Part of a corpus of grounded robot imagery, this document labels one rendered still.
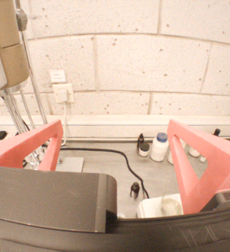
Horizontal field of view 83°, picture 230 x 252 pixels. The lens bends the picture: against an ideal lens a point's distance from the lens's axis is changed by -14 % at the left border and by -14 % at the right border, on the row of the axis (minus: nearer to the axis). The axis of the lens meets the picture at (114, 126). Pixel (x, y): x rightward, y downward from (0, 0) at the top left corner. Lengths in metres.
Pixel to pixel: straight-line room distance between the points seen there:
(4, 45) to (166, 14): 0.49
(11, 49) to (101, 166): 0.49
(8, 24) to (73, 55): 0.34
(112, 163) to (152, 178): 0.17
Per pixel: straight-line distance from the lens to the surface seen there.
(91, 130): 0.68
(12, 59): 0.31
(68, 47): 0.60
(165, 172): 0.62
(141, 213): 0.45
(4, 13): 0.32
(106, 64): 0.59
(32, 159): 0.46
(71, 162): 0.63
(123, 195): 0.54
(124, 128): 0.67
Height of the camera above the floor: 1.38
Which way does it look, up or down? 37 degrees down
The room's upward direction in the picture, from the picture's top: straight up
